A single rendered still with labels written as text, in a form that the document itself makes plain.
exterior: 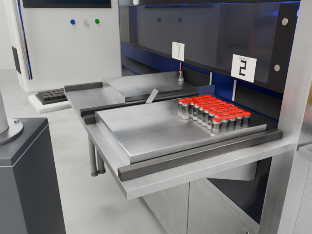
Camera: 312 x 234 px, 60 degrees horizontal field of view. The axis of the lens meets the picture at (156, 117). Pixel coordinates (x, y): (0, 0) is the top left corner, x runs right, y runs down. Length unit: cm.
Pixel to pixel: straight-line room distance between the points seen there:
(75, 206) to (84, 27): 110
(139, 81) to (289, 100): 64
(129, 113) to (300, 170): 45
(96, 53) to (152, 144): 89
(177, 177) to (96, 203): 139
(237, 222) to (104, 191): 119
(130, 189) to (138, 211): 130
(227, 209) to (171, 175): 48
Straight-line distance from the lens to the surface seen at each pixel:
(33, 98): 129
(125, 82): 110
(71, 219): 180
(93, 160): 173
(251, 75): 74
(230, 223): 98
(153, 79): 115
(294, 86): 66
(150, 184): 49
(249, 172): 78
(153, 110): 79
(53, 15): 136
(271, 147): 66
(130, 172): 49
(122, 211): 179
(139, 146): 60
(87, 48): 141
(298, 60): 65
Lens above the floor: 117
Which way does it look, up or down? 22 degrees down
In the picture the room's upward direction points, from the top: straight up
